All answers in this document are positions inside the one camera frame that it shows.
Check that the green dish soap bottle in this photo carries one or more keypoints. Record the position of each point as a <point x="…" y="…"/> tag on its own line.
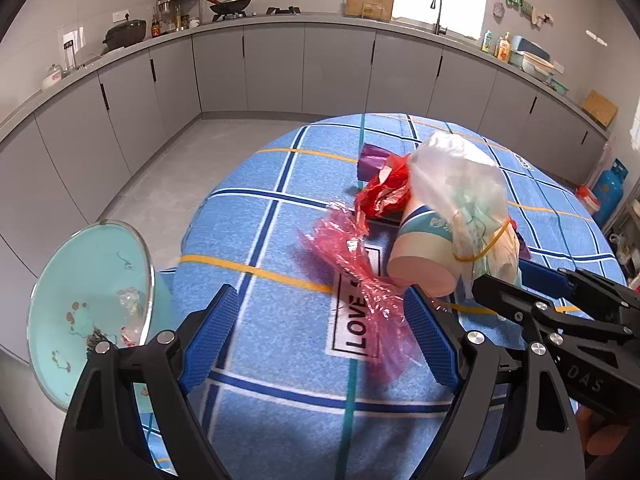
<point x="486" y="42"/>

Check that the grey lower kitchen cabinets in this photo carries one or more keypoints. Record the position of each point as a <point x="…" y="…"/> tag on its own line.
<point x="275" y="70"/>

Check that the black wok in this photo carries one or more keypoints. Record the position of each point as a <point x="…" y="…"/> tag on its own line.
<point x="230" y="6"/>

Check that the blue striped paper cup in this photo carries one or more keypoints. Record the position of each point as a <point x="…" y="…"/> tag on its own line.
<point x="425" y="255"/>

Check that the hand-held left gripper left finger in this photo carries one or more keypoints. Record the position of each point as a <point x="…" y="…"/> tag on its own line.
<point x="210" y="340"/>

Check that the yellow rubber band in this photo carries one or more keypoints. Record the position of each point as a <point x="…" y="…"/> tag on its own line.
<point x="492" y="247"/>

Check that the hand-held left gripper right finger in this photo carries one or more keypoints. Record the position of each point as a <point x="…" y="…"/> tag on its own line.
<point x="435" y="345"/>

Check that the purple foil wrapper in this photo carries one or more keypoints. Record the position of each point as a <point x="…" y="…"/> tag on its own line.
<point x="372" y="160"/>

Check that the clear red-printed plastic bag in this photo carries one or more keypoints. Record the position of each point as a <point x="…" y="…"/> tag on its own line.
<point x="131" y="312"/>

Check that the wooden cutting board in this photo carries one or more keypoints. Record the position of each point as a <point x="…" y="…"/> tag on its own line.
<point x="599" y="109"/>

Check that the red and white plastic jug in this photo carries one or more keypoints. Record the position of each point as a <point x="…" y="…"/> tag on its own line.
<point x="587" y="202"/>

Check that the blue gas cylinder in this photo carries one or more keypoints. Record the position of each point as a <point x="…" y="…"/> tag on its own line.
<point x="609" y="195"/>

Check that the teal round waste bin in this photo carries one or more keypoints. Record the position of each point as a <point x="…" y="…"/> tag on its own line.
<point x="85" y="285"/>

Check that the cloudy thin plastic bag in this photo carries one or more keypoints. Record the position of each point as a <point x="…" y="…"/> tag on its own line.
<point x="460" y="175"/>

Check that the wall hook rack with cloths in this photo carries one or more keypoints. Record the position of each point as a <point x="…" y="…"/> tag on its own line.
<point x="525" y="7"/>

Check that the metal kitchen faucet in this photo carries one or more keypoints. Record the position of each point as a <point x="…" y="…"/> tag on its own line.
<point x="439" y="15"/>

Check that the red transparent cellophane sheet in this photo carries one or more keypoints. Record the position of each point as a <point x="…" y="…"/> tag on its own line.
<point x="360" y="270"/>

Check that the black gas stove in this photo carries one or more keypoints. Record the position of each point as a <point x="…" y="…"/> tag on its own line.
<point x="282" y="10"/>

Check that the blue dish rack with basin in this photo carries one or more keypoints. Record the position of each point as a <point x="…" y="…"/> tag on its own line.
<point x="532" y="60"/>

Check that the tall glass jar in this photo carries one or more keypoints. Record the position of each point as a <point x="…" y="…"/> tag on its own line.
<point x="70" y="57"/>

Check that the red snack wrapper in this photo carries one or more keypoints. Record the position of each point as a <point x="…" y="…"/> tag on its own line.
<point x="385" y="192"/>

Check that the white lidded ceramic pot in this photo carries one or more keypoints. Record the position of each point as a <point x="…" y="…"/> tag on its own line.
<point x="52" y="77"/>

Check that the metal spice rack with bottles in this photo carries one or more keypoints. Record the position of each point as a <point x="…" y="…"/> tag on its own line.
<point x="175" y="7"/>

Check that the person's right hand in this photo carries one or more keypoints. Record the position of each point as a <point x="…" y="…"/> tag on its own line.
<point x="610" y="437"/>

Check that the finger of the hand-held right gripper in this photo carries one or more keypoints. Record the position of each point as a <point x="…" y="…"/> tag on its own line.
<point x="542" y="275"/>
<point x="500" y="292"/>

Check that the orange soap pump bottle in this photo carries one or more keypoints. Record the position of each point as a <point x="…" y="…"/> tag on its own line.
<point x="504" y="50"/>

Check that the blue plaid tablecloth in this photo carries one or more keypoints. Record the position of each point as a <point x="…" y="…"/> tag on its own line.
<point x="280" y="270"/>

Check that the teal plastic container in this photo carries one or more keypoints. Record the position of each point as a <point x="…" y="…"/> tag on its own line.
<point x="559" y="87"/>

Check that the black cooking pot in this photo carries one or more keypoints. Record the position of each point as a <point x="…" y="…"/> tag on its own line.
<point x="125" y="35"/>

